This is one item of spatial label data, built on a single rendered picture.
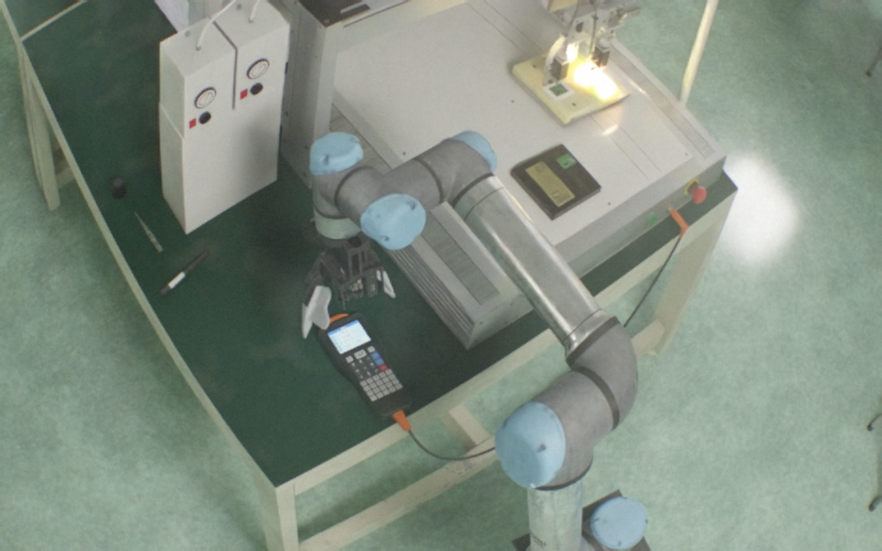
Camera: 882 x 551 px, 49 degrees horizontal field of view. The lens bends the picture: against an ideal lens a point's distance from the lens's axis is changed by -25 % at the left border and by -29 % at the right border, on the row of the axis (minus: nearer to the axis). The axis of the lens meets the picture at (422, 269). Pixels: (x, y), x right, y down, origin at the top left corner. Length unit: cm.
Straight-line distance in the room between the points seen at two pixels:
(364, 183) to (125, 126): 89
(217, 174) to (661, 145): 87
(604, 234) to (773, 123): 174
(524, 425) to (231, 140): 82
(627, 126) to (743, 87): 157
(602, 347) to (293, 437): 62
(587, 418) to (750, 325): 171
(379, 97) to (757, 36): 216
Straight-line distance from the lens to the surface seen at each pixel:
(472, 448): 280
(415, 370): 215
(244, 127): 215
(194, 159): 212
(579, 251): 219
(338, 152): 176
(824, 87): 418
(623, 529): 199
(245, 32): 198
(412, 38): 247
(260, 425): 209
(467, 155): 177
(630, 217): 227
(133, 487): 286
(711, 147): 246
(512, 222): 174
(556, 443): 161
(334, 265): 190
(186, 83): 193
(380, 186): 172
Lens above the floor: 263
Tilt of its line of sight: 57 degrees down
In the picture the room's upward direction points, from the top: 10 degrees clockwise
